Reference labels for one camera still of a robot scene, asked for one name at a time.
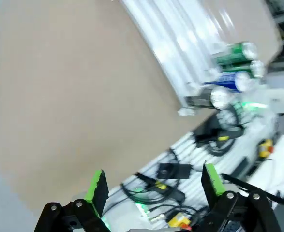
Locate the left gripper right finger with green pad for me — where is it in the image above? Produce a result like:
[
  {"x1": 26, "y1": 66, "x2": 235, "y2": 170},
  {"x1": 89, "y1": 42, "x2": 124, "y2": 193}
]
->
[{"x1": 197, "y1": 163, "x2": 282, "y2": 232}]

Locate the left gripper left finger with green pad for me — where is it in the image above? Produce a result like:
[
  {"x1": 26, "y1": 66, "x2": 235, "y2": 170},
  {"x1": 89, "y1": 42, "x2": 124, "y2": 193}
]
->
[{"x1": 34, "y1": 169, "x2": 110, "y2": 232}]

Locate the black adapter box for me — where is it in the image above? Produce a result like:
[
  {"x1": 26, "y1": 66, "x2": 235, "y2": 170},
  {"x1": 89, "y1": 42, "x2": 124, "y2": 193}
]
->
[{"x1": 157, "y1": 162, "x2": 191, "y2": 180}]

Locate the yellow emergency stop button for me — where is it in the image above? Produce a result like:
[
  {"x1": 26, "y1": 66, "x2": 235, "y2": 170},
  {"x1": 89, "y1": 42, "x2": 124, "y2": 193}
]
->
[
  {"x1": 258, "y1": 139, "x2": 275, "y2": 158},
  {"x1": 167, "y1": 212, "x2": 192, "y2": 230}
]

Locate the white control box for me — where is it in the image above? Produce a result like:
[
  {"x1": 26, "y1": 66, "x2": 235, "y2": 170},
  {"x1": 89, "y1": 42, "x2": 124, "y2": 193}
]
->
[{"x1": 249, "y1": 134, "x2": 284, "y2": 211}]

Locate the black Pepsi can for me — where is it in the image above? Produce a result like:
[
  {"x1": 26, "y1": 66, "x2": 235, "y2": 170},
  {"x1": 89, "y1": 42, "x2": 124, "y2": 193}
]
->
[{"x1": 187, "y1": 87, "x2": 232, "y2": 110}]

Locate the blue soda can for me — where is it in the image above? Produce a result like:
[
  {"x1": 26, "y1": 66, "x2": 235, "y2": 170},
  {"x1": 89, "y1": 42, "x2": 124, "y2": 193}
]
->
[{"x1": 203, "y1": 71, "x2": 255, "y2": 93}]

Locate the clear acrylic can rack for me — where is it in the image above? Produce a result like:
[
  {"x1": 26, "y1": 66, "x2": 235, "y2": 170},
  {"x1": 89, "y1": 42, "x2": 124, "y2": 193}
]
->
[{"x1": 112, "y1": 0, "x2": 234, "y2": 117}]

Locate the black cable with yellow tag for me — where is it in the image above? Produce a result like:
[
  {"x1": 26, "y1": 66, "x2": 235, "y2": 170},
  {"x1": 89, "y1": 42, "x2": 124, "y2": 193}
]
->
[{"x1": 121, "y1": 172, "x2": 186, "y2": 206}]

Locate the black cable loop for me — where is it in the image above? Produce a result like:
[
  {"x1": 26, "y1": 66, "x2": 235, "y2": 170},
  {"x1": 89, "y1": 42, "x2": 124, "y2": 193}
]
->
[{"x1": 194, "y1": 108, "x2": 245, "y2": 157}]

